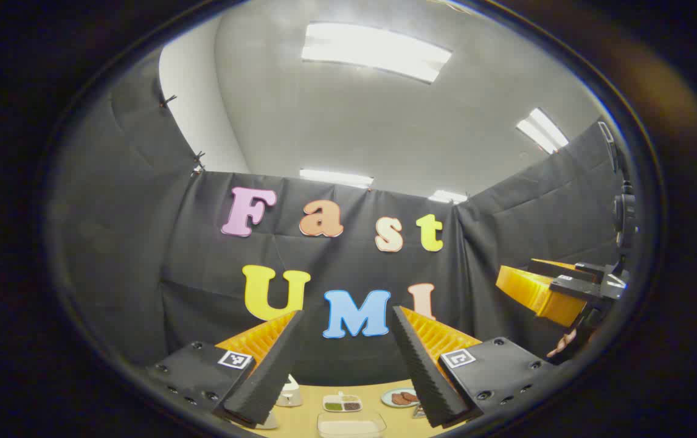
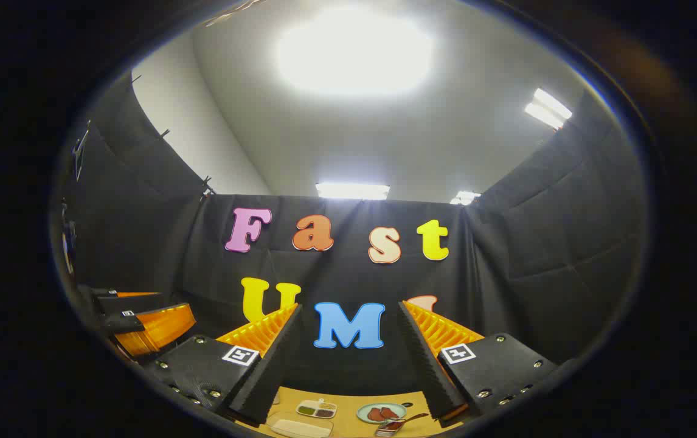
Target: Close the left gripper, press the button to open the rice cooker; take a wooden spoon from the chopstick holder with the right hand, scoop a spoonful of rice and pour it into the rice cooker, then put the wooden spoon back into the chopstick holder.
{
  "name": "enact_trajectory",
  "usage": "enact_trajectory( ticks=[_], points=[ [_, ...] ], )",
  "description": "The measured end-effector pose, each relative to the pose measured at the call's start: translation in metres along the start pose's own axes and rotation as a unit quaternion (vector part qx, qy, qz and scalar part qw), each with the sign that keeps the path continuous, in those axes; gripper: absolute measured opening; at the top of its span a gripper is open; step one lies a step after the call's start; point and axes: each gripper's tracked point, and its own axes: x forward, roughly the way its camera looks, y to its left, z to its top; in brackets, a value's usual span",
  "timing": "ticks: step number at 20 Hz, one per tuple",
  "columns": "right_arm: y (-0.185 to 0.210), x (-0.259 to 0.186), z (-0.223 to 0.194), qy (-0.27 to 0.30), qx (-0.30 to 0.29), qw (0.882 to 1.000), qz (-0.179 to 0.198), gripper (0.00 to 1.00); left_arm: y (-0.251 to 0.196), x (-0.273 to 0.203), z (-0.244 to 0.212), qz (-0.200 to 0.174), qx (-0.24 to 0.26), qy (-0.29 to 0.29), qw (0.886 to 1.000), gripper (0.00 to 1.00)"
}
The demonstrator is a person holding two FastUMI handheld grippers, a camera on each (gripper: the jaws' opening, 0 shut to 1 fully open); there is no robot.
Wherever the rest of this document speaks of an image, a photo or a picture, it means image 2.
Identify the white rice pile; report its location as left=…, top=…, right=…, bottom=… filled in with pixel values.
left=272, top=420, right=330, bottom=437

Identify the dark wooden spoon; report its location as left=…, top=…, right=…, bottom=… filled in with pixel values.
left=379, top=412, right=430, bottom=434

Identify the white divided grain plate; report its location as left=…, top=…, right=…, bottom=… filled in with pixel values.
left=296, top=399, right=338, bottom=420

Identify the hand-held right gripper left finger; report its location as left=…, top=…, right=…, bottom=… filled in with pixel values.
left=142, top=303, right=303, bottom=426

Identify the clear glass tray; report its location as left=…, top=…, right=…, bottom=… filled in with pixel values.
left=266, top=412, right=335, bottom=438

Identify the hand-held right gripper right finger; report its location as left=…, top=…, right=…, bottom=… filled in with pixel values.
left=397, top=300, right=559, bottom=426

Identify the pale green plate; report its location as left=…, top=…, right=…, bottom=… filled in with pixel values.
left=356, top=402, right=407, bottom=425

